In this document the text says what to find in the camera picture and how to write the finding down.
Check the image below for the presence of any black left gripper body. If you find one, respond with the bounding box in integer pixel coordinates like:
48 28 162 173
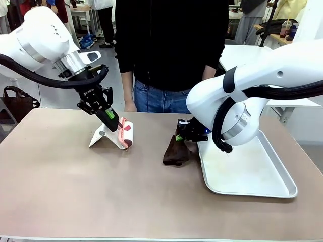
77 85 106 108

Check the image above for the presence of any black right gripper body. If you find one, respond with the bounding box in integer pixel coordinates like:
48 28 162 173
185 116 210 143

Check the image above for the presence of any dark brown cloth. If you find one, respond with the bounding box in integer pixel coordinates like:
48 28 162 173
163 135 195 166

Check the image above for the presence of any person's left forearm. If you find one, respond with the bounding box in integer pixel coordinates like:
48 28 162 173
202 65 218 82

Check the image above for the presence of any person's right forearm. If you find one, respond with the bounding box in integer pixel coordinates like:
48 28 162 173
121 72 134 99

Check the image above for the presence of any person's right hand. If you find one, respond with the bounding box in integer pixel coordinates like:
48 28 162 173
124 96 138 112

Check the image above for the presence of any blue plastic bag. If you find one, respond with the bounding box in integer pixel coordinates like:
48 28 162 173
78 34 96 50

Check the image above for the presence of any silver metal tray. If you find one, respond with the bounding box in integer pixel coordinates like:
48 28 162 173
196 129 298 199

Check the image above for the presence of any dark brown tote bag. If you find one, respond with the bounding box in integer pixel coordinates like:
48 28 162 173
3 85 41 124

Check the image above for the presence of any bystander in black trousers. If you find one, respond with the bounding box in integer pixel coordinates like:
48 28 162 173
96 0 117 49

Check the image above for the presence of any person in black sweater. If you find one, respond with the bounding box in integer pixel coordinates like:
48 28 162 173
114 0 230 113

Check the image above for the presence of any white side table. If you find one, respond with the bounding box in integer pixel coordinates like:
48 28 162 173
219 44 323 124

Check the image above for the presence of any bystander in grey skirt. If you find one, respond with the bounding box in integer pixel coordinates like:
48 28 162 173
235 0 268 46

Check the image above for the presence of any black jacket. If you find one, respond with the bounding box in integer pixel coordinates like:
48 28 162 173
255 19 298 36

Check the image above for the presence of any plastic cup red drink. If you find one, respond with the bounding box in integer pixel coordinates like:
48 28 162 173
281 18 291 39

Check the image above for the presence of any yellow garment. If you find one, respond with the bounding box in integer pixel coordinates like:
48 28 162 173
273 0 308 21

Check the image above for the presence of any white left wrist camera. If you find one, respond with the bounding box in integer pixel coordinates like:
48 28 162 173
77 50 102 66

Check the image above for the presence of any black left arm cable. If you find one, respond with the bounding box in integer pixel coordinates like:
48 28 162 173
0 54 109 89

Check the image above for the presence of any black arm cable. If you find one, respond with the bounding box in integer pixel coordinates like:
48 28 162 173
0 54 109 89
211 79 323 153

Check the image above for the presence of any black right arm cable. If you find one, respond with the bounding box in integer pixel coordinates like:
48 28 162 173
211 79 323 153

